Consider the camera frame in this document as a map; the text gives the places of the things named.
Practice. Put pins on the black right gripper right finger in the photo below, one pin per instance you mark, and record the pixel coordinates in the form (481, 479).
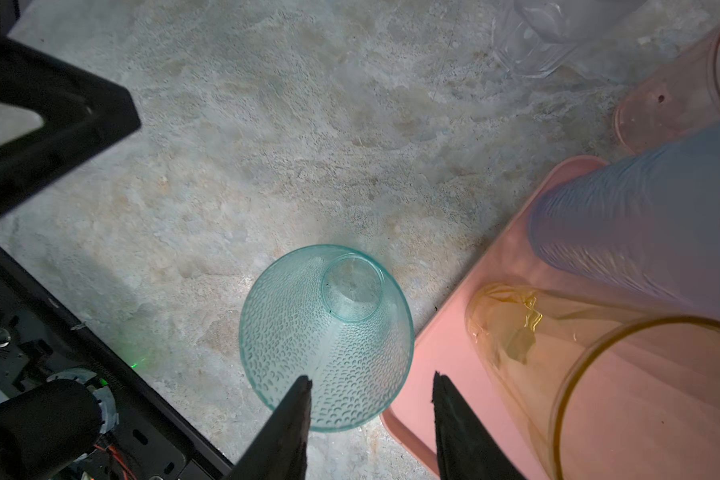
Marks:
(464, 448)

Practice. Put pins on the pink plastic tray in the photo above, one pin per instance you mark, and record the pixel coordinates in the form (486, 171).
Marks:
(444, 346)

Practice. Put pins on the pink plastic cup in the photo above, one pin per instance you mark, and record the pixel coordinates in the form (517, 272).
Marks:
(680, 98)

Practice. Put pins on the blue textured plastic tumbler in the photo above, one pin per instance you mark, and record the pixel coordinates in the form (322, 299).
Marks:
(649, 225)

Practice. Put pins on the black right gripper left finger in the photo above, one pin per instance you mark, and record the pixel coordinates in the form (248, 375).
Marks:
(279, 451)

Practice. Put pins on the clear faceted glass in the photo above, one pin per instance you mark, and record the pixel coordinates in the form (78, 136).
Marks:
(532, 38)

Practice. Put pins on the yellow plastic tumbler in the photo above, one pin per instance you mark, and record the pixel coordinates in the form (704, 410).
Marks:
(600, 392)

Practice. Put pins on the green textured plastic tumbler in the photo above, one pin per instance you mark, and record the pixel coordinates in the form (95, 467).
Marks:
(336, 316)

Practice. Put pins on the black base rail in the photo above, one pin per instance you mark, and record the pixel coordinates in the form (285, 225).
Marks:
(70, 408)

